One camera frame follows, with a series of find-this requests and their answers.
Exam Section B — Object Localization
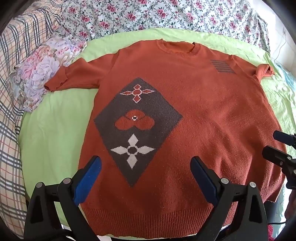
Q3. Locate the white floral quilt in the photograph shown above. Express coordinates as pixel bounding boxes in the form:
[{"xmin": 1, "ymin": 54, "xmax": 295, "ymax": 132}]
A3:
[{"xmin": 53, "ymin": 0, "xmax": 271, "ymax": 54}]

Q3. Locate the purple floral pillow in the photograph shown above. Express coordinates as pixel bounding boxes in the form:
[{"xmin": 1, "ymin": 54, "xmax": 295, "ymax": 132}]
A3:
[{"xmin": 9, "ymin": 35, "xmax": 87, "ymax": 113}]

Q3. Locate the orange knitted sweater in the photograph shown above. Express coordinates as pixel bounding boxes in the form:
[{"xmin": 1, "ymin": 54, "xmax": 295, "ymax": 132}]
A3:
[{"xmin": 44, "ymin": 39, "xmax": 288, "ymax": 238}]

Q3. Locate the light blue cloth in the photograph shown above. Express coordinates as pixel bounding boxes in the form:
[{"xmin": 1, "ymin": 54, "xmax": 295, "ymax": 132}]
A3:
[{"xmin": 273, "ymin": 61, "xmax": 296, "ymax": 93}]

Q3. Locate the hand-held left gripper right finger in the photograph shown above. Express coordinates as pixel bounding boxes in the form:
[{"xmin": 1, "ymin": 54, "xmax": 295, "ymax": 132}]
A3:
[{"xmin": 190, "ymin": 156, "xmax": 270, "ymax": 241}]

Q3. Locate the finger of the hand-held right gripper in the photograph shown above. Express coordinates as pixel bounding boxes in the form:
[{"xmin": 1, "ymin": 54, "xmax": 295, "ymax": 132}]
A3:
[
  {"xmin": 262, "ymin": 146, "xmax": 296, "ymax": 173},
  {"xmin": 273, "ymin": 130, "xmax": 296, "ymax": 147}
]

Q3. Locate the light green bed sheet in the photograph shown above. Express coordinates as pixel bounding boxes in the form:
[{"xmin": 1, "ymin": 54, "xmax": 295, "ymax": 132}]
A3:
[{"xmin": 18, "ymin": 28, "xmax": 296, "ymax": 239}]

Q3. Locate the plaid blanket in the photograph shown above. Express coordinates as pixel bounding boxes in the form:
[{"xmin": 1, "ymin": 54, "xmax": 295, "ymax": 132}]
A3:
[{"xmin": 0, "ymin": 14, "xmax": 67, "ymax": 239}]

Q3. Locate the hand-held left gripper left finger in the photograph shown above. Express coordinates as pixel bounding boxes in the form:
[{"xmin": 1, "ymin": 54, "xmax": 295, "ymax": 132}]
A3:
[{"xmin": 24, "ymin": 156, "xmax": 102, "ymax": 241}]

